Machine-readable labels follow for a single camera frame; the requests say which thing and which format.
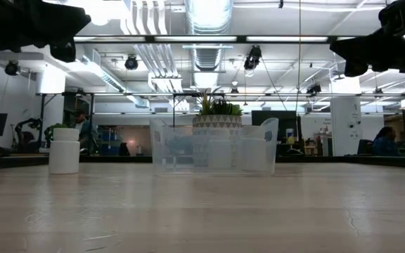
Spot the black overhead light bar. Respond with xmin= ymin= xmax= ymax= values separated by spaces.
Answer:
xmin=74 ymin=34 xmax=346 ymax=44

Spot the black aluminium table frame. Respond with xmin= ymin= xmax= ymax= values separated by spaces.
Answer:
xmin=0 ymin=154 xmax=405 ymax=169

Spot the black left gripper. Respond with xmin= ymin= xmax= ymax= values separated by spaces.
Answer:
xmin=0 ymin=0 xmax=91 ymax=63

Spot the black ceiling spotlight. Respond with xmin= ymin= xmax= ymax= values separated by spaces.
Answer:
xmin=124 ymin=54 xmax=139 ymax=70
xmin=4 ymin=60 xmax=20 ymax=77

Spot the succulent in patterned pot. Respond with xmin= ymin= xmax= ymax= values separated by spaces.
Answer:
xmin=191 ymin=86 xmax=244 ymax=166

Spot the person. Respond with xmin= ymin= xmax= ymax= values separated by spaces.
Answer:
xmin=373 ymin=126 xmax=402 ymax=157
xmin=69 ymin=109 xmax=98 ymax=154

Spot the silver ventilation duct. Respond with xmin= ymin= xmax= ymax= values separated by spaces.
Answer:
xmin=184 ymin=0 xmax=235 ymax=71

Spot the white plastic pill bottle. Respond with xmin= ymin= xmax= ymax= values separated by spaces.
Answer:
xmin=49 ymin=127 xmax=81 ymax=176
xmin=239 ymin=125 xmax=269 ymax=171

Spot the clear plastic basket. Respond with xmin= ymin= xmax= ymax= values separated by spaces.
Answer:
xmin=149 ymin=117 xmax=280 ymax=176

